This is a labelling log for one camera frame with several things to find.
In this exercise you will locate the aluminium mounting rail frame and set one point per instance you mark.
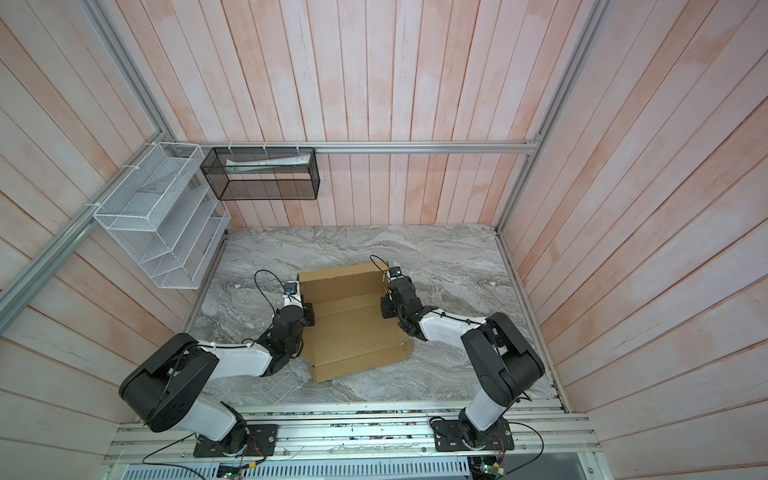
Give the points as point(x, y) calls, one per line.
point(367, 430)

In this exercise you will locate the black wire mesh basket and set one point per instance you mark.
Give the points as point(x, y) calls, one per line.
point(298, 186)

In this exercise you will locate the right green circuit board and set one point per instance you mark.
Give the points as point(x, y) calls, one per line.
point(484, 469)

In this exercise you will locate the green circuit board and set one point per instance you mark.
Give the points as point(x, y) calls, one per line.
point(484, 469)
point(230, 472)

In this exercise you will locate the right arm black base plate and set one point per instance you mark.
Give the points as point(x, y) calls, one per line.
point(459, 435)

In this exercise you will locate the white paper in black basket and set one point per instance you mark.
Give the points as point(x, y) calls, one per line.
point(280, 165)

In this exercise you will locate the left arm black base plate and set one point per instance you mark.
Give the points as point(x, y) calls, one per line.
point(245, 439)

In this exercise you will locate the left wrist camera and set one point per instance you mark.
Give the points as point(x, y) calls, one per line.
point(291, 294)

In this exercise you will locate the left green circuit board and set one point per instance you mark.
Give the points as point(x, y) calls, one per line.
point(230, 472)

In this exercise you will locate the white slotted cable duct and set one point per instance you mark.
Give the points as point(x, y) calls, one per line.
point(450, 467)

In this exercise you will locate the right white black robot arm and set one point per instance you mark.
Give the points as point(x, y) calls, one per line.
point(504, 362)

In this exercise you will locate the white wire mesh shelf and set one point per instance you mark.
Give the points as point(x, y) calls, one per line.
point(164, 218)

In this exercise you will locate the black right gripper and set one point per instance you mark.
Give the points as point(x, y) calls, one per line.
point(386, 301)

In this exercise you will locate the brown cardboard box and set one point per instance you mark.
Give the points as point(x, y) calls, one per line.
point(350, 334)

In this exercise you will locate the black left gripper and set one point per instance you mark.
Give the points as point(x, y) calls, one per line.
point(309, 314)

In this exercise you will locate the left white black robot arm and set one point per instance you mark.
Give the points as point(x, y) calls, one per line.
point(165, 390)

